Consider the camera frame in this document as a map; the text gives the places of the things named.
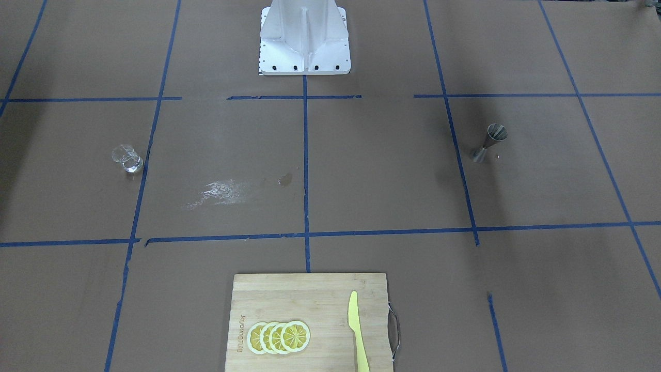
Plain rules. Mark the lemon slice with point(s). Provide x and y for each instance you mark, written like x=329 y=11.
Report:
x=255 y=339
x=274 y=339
x=295 y=336
x=265 y=337

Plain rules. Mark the clear glass measuring cup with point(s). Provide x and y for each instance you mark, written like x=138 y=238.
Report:
x=130 y=161

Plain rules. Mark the bamboo cutting board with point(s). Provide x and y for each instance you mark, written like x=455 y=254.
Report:
x=321 y=301

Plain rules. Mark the steel double jigger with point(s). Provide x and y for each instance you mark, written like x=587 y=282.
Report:
x=495 y=134

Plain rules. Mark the yellow plastic knife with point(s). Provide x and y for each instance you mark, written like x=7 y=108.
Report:
x=354 y=324

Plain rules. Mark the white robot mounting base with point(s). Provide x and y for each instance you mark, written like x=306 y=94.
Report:
x=304 y=38

